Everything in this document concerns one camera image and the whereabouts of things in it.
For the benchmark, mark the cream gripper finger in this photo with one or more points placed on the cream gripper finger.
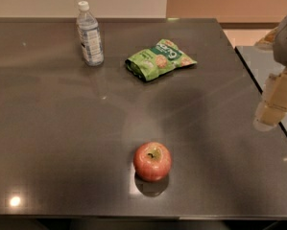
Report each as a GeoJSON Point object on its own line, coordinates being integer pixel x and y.
{"type": "Point", "coordinates": [273, 106]}

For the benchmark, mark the grey side table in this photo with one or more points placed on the grey side table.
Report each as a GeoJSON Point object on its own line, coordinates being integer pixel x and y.
{"type": "Point", "coordinates": [260, 64]}

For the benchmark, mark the red apple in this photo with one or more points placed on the red apple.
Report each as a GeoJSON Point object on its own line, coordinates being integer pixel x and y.
{"type": "Point", "coordinates": [152, 161]}

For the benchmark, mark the clear plastic water bottle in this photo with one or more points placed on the clear plastic water bottle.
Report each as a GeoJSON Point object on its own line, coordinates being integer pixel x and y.
{"type": "Point", "coordinates": [89, 34]}

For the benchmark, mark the green rice chip bag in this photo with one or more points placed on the green rice chip bag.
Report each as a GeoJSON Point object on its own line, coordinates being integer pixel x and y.
{"type": "Point", "coordinates": [164, 57]}

